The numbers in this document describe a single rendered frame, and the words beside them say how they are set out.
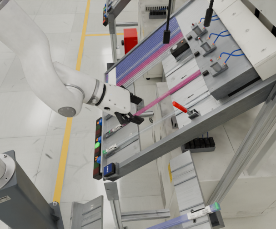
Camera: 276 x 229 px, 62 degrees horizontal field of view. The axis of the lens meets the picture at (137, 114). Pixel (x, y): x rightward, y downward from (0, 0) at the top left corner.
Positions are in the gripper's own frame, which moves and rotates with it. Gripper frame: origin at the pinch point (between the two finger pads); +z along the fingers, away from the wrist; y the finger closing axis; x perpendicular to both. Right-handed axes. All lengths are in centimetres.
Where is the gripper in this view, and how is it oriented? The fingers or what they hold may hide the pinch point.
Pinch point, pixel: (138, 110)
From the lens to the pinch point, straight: 80.2
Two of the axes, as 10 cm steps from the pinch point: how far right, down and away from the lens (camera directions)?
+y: -0.6, -7.7, 6.4
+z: 8.2, 3.3, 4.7
